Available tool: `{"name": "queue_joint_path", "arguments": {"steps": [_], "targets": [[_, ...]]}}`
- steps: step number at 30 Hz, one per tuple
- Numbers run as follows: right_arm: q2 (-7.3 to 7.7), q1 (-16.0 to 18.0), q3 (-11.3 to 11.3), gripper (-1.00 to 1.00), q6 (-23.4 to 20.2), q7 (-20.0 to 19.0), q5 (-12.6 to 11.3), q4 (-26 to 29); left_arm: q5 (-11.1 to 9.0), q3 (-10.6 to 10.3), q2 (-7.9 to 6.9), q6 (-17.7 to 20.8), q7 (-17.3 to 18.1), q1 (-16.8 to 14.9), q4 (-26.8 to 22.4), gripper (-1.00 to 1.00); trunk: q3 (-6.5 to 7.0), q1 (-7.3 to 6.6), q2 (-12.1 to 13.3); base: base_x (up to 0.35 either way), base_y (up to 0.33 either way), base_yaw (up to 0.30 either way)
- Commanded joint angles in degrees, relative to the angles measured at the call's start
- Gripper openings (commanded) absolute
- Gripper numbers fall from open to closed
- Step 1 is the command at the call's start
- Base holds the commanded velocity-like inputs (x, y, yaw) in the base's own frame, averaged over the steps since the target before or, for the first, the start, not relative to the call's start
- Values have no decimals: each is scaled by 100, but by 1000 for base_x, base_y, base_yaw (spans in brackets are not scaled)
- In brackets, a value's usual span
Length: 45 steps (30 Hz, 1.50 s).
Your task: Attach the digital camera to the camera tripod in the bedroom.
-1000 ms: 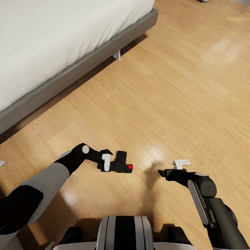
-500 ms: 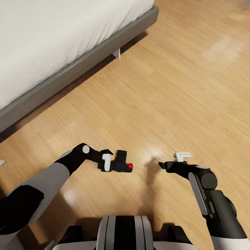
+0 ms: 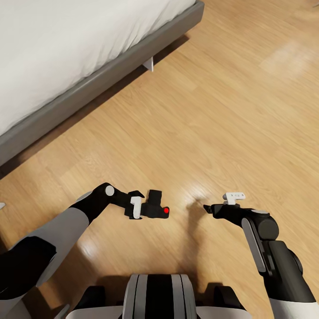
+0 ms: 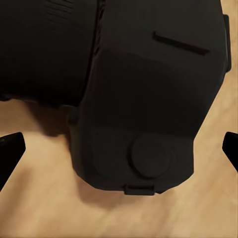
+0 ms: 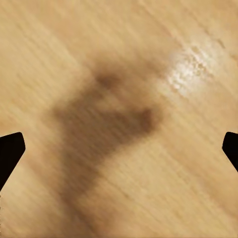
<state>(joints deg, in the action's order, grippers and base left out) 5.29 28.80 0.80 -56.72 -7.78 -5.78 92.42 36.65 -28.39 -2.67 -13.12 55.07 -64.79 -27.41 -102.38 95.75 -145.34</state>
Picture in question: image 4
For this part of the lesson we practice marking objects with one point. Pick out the digital camera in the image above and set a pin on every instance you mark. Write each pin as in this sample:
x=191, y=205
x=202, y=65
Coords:
x=139, y=77

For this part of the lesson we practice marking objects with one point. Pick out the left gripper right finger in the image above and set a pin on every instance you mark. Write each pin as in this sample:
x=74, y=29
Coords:
x=230, y=148

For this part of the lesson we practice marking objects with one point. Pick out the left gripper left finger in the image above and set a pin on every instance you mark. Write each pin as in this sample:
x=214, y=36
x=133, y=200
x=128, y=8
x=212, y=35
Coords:
x=12, y=147

